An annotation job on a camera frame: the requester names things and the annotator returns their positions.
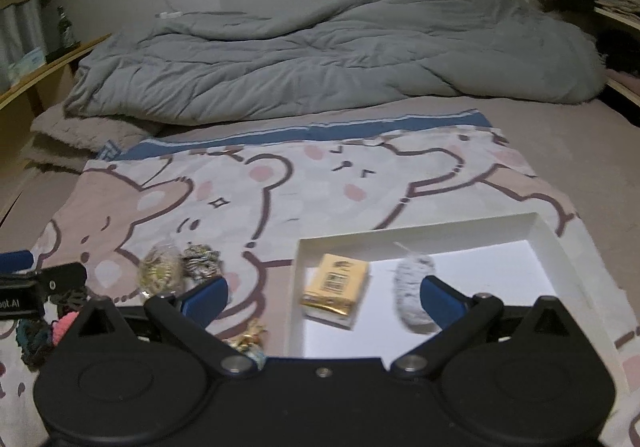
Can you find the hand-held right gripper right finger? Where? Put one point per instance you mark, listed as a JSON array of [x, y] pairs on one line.
[[440, 301]]

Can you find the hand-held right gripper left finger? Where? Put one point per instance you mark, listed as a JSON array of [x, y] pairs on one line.
[[207, 301]]

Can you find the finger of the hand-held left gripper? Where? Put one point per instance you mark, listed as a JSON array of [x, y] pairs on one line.
[[62, 279], [15, 261]]

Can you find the black scrunchie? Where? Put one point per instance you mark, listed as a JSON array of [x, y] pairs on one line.
[[70, 301]]

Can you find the white shallow box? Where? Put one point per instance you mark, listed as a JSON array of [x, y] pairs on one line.
[[490, 267]]

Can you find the fluffy white scrunchie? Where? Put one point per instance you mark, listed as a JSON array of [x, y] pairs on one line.
[[412, 282]]

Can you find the dark teal scrunchie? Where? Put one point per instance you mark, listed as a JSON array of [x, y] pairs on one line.
[[30, 337]]

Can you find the pink scrunchie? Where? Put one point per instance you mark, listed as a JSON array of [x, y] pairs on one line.
[[64, 324]]

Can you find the gold scrunchie in clear bag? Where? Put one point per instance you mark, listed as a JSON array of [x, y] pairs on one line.
[[160, 272]]

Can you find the yellow tissue packet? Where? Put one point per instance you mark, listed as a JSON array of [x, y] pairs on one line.
[[335, 289]]

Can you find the beige fleece blanket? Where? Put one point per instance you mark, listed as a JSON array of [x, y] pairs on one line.
[[60, 139]]

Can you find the bear printed blanket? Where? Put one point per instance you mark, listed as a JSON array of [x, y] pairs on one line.
[[320, 197]]

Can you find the wooden bedside shelf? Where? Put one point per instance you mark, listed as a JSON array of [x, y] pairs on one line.
[[45, 72]]

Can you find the pale blue tissue pack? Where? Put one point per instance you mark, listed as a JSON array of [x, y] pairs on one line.
[[25, 63]]

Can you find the dark glass bottle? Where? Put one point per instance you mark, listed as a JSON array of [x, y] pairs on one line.
[[65, 32]]

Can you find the grey quilt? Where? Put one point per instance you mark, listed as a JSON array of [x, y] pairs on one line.
[[320, 57]]

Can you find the small white device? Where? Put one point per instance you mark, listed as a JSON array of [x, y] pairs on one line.
[[168, 15]]

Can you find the patterned folded cloth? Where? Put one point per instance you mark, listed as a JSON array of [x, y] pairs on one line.
[[620, 6]]

